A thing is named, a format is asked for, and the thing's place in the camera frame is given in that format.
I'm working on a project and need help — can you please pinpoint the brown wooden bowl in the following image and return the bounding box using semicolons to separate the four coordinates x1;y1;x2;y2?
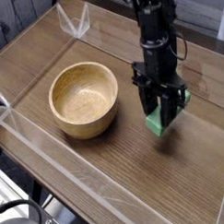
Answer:
49;61;119;139

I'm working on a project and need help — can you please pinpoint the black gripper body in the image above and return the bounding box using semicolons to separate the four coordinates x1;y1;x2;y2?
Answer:
131;41;187;107

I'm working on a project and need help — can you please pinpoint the black cable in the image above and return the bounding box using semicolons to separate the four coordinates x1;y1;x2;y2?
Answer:
0;198;43;224

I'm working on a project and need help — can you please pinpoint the clear acrylic front wall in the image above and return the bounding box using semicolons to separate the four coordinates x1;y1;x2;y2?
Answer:
0;93;173;224

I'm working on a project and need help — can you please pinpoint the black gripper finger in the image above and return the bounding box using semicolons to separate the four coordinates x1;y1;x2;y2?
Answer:
160;91;178;127
138;87;158;116

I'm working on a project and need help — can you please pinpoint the grey metal base plate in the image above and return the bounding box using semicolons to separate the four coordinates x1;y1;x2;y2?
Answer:
29;196;60;224

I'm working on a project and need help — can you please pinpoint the black table leg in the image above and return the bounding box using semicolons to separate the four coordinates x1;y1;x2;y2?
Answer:
31;181;42;204

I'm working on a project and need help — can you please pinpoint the green rectangular block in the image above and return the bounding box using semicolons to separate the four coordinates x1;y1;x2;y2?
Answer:
146;90;191;136

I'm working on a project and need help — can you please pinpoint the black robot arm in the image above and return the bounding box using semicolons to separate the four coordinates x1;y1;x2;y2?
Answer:
123;0;188;128

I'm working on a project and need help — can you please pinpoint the white post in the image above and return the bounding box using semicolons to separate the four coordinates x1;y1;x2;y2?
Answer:
218;9;224;41

